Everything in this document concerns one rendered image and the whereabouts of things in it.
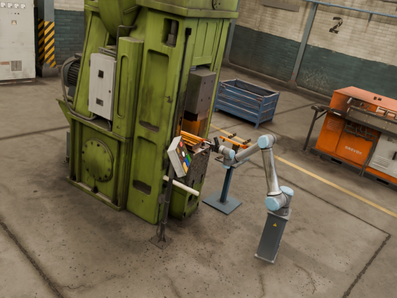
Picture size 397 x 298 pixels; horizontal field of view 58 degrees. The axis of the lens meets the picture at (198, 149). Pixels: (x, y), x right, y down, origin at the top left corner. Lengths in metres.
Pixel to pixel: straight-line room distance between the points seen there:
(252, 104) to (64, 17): 4.89
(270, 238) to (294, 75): 8.33
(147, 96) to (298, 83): 8.40
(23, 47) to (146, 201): 5.24
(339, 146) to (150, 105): 4.20
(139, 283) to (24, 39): 6.12
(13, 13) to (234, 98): 4.73
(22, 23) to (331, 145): 6.53
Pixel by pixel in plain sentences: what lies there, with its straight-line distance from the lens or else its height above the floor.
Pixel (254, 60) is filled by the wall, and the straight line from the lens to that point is 12.50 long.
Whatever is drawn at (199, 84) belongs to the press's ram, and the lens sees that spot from 3.61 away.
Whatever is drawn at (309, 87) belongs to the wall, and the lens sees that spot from 11.57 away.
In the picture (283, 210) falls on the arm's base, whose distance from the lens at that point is 3.78.
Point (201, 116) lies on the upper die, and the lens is 3.81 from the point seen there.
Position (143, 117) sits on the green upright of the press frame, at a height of 1.20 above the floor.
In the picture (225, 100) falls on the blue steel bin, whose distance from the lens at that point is 7.97.
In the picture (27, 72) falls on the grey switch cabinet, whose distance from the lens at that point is 8.63.
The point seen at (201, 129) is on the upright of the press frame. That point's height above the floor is 1.04.
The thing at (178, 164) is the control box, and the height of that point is 1.06.
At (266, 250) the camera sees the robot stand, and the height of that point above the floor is 0.13.
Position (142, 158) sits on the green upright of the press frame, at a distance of 4.02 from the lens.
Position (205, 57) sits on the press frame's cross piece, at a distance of 3.82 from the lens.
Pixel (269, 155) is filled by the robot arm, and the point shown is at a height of 1.22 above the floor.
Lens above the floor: 2.60
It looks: 25 degrees down
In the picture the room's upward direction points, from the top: 11 degrees clockwise
